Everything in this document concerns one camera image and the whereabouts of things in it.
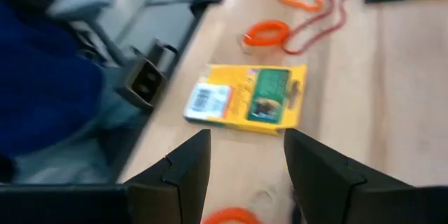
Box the grey office chair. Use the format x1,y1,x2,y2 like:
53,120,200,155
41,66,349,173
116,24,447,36
45,0,130,67

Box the red-orange coil wrist keychain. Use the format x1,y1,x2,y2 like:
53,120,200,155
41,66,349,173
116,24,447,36
240,20,292,55
201,206,265,224

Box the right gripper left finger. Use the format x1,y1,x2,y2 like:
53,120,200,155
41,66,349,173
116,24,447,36
124,128,211,224

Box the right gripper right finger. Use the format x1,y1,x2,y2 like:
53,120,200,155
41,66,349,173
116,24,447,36
283,128,367,224

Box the person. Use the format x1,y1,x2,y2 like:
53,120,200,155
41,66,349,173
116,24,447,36
0,0,148,185

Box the dark red rubber band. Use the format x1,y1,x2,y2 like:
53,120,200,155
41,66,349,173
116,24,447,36
281,0,357,56

